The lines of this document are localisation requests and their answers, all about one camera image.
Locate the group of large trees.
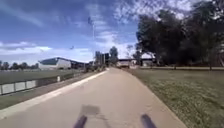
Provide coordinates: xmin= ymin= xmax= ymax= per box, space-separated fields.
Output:
xmin=132 ymin=0 xmax=224 ymax=68

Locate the grass strip with kerb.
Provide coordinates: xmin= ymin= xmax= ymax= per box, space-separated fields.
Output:
xmin=0 ymin=70 xmax=107 ymax=111

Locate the robot's own part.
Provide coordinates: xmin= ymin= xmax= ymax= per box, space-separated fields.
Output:
xmin=140 ymin=114 xmax=158 ymax=128
xmin=73 ymin=115 xmax=88 ymax=128

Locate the distant row of trees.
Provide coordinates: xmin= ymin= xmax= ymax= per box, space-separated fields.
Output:
xmin=0 ymin=60 xmax=40 ymax=71

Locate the low bridge structure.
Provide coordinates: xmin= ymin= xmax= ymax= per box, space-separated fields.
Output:
xmin=116 ymin=58 xmax=156 ymax=68

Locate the low rail fence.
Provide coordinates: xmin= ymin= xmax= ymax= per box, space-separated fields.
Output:
xmin=0 ymin=71 xmax=88 ymax=96

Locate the pale concrete path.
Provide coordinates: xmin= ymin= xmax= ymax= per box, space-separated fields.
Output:
xmin=0 ymin=67 xmax=188 ymax=128

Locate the tall light pole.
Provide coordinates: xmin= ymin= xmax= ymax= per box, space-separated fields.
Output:
xmin=87 ymin=16 xmax=98 ymax=63

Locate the white building with dark roof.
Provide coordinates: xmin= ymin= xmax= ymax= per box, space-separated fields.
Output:
xmin=37 ymin=56 xmax=90 ymax=71

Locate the grass field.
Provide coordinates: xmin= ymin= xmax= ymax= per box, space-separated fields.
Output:
xmin=123 ymin=67 xmax=224 ymax=128

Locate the sports field beyond fence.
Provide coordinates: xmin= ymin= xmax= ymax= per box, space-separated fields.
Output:
xmin=0 ymin=68 xmax=85 ymax=86

